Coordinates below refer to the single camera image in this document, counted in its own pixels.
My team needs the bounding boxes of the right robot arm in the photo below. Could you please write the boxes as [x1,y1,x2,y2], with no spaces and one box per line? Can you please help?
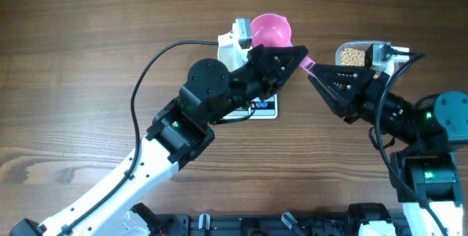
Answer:
[305,64,467,235]

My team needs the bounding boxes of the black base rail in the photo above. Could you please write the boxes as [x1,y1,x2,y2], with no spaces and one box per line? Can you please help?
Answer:
[131,203,411,236]

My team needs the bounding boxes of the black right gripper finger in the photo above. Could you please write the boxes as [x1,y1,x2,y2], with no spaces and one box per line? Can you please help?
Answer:
[309,64,376,94]
[308,75,347,118]

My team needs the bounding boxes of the clear plastic container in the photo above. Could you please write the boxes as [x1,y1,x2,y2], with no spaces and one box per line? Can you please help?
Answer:
[335,41,410,77]

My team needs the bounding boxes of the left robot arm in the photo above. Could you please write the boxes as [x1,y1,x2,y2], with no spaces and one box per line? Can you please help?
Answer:
[10,45,308,235]

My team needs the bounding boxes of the white digital kitchen scale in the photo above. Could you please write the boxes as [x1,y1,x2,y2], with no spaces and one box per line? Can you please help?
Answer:
[223,94,279,120]

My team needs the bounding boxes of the soybeans in container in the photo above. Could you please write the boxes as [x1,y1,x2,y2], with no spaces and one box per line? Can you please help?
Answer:
[339,47,366,66]

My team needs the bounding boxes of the pink plastic scoop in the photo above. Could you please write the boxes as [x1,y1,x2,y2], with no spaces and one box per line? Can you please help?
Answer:
[251,13,316,75]

